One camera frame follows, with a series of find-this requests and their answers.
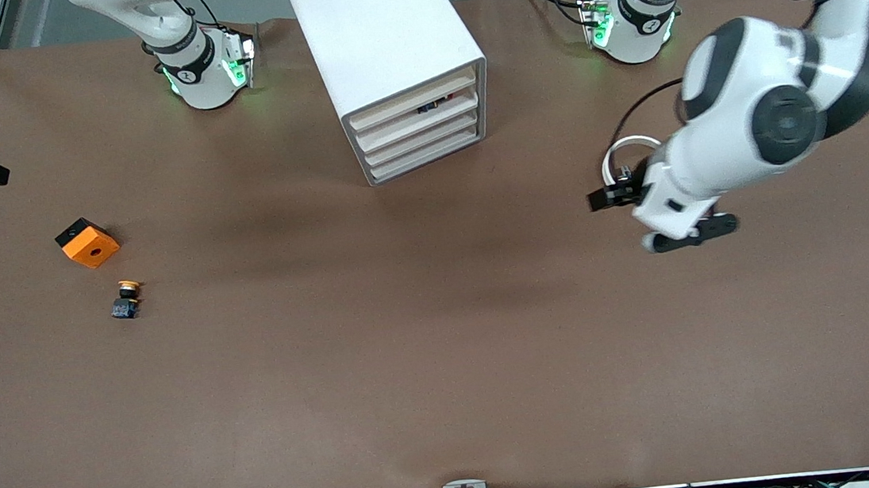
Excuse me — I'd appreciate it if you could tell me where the white curved plastic part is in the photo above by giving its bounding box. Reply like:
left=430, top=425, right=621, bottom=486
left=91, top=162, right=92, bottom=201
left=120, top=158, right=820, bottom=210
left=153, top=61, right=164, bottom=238
left=598, top=133, right=666, bottom=190

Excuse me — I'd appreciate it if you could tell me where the white drawer cabinet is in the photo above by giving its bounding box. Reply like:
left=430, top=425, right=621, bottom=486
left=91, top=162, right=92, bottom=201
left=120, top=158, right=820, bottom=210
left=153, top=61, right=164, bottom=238
left=286, top=0, right=498, bottom=194

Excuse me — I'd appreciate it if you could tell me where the small multicoloured switch part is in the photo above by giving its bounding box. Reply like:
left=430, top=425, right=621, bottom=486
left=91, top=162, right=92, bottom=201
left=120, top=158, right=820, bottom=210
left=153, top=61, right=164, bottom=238
left=417, top=94, right=460, bottom=117

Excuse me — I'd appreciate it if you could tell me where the brown table mat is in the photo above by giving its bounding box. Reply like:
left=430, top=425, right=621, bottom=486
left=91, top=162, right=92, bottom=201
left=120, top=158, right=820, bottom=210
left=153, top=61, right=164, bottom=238
left=0, top=0, right=869, bottom=488

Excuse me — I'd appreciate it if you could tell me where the orange and black button box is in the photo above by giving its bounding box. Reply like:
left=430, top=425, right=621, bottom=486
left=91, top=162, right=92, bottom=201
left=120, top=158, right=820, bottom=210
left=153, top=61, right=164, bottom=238
left=53, top=214, right=122, bottom=273

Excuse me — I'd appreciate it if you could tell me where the yellow push button switch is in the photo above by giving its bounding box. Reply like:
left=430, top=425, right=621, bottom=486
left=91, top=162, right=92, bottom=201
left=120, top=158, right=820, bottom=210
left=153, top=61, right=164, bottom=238
left=108, top=278, right=148, bottom=323

